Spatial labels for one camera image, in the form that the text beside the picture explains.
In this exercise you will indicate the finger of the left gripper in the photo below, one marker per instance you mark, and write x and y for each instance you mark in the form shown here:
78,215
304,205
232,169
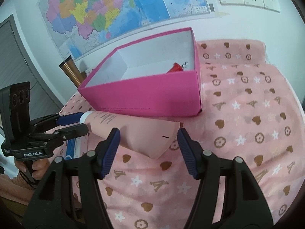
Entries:
69,132
59,119

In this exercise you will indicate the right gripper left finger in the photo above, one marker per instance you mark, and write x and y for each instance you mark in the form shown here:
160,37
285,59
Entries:
68,196

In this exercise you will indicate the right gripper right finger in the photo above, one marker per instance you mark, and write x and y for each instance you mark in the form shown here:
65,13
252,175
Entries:
244,204

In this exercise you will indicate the blue capsule medicine box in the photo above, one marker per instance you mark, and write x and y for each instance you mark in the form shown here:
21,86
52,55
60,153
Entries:
76,147

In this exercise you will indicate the pink lotion tube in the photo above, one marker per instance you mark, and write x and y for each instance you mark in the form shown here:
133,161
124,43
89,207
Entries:
148,136

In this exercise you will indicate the red plastic toy hammer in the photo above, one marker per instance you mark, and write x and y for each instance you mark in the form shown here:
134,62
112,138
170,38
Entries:
176,67

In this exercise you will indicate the pink sleeve left forearm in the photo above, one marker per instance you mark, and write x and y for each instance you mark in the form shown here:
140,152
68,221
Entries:
16,189

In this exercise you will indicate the person's left hand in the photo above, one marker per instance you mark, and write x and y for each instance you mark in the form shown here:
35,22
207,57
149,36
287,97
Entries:
39,166

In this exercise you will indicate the copper travel mug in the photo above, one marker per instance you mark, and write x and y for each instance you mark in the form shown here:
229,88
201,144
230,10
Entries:
69,67

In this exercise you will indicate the grey door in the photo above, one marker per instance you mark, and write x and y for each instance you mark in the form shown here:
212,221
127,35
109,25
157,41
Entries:
17,67

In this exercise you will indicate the pink patterned tablecloth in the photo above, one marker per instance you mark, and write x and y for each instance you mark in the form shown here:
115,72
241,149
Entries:
249,110

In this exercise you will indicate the pink cardboard box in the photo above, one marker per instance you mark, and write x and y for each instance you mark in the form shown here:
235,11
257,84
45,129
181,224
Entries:
133,79

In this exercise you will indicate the colourful wall map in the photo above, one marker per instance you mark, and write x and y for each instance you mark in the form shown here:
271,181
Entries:
79,26

